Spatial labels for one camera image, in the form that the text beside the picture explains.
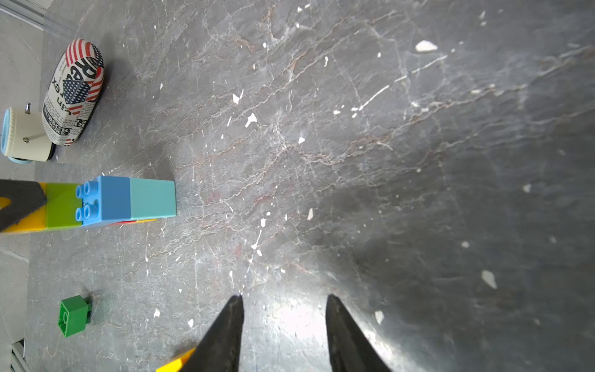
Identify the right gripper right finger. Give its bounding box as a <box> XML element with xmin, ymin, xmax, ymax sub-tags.
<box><xmin>325</xmin><ymin>294</ymin><xmax>390</xmax><ymax>372</ymax></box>

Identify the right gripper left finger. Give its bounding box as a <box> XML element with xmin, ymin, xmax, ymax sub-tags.
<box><xmin>181</xmin><ymin>295</ymin><xmax>244</xmax><ymax>372</ymax></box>

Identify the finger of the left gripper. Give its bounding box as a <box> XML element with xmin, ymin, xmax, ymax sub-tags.
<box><xmin>1</xmin><ymin>179</ymin><xmax>46</xmax><ymax>232</ymax></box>

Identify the orange-yellow lego brick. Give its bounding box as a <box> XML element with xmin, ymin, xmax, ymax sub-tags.
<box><xmin>1</xmin><ymin>183</ymin><xmax>46</xmax><ymax>233</ymax></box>

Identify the light green lego brick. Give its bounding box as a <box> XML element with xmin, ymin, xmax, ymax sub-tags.
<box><xmin>46</xmin><ymin>183</ymin><xmax>83</xmax><ymax>231</ymax></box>

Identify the blue long lego brick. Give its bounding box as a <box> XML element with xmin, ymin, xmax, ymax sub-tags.
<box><xmin>75</xmin><ymin>176</ymin><xmax>132</xmax><ymax>226</ymax></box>

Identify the dark green lego brick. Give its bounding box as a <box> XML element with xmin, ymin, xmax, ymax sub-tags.
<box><xmin>57</xmin><ymin>295</ymin><xmax>91</xmax><ymax>338</ymax></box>

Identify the cyan lego brick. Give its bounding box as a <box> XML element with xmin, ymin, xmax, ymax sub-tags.
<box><xmin>130</xmin><ymin>178</ymin><xmax>177</xmax><ymax>220</ymax></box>

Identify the red lego brick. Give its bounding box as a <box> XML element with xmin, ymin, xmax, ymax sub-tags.
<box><xmin>112</xmin><ymin>220</ymin><xmax>138</xmax><ymax>226</ymax></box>

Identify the yellow stepped lego brick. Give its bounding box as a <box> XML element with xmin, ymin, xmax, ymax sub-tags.
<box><xmin>156</xmin><ymin>348</ymin><xmax>195</xmax><ymax>372</ymax></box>

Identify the tape roll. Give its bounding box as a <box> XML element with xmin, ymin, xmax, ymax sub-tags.
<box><xmin>1</xmin><ymin>104</ymin><xmax>54</xmax><ymax>164</ymax></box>

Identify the small toy car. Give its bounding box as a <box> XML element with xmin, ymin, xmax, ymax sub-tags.
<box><xmin>42</xmin><ymin>39</ymin><xmax>105</xmax><ymax>147</ymax></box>

